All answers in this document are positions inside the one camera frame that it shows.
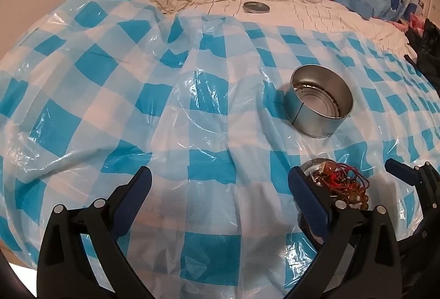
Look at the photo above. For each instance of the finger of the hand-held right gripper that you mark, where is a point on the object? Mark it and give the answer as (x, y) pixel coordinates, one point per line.
(402, 172)

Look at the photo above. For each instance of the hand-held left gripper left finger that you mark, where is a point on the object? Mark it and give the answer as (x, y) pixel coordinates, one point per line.
(139, 187)

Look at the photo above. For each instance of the white striped quilt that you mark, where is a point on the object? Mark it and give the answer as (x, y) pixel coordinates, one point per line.
(309, 14)

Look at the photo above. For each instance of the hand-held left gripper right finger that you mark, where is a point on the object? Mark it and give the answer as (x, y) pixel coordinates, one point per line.
(306, 194)

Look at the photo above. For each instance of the silver bangle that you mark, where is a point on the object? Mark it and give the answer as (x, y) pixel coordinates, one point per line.
(313, 163)

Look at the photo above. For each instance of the pink cloth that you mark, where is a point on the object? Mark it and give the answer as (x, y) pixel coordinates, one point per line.
(414, 21)

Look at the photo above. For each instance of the dark cloth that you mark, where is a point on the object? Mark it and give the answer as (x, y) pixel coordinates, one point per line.
(428, 44)

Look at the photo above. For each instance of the round metal tin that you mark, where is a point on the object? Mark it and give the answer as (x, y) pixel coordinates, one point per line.
(309, 120)

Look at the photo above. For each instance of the blue checkered plastic sheet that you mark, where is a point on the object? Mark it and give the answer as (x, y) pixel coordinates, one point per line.
(206, 113)

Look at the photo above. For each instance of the round metal tin lid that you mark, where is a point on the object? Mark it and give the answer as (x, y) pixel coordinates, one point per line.
(256, 7)

